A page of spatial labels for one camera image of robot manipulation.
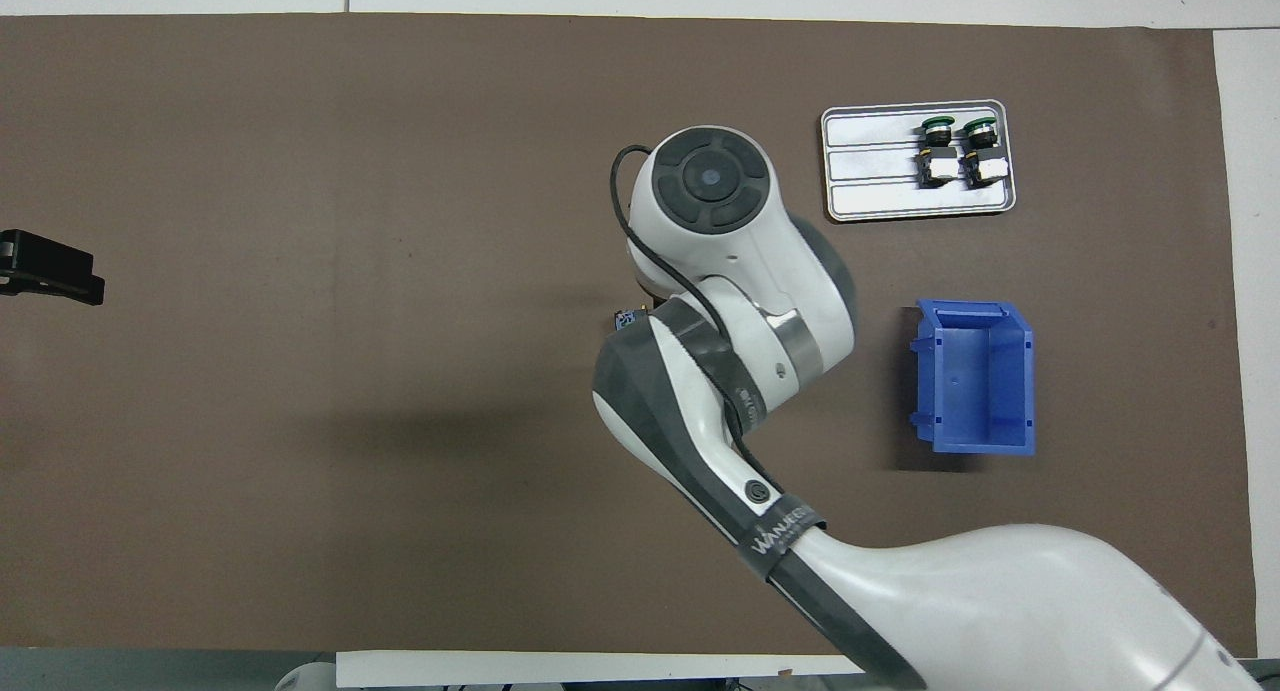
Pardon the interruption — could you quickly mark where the brown paper table mat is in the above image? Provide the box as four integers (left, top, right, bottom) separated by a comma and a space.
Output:
0, 13, 1259, 660

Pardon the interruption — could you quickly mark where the silver metal tray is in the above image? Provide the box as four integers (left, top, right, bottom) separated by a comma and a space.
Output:
821, 99, 1017, 223

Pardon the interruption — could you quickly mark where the blue plastic storage bin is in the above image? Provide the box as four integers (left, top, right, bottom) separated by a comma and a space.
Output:
908, 299, 1037, 457

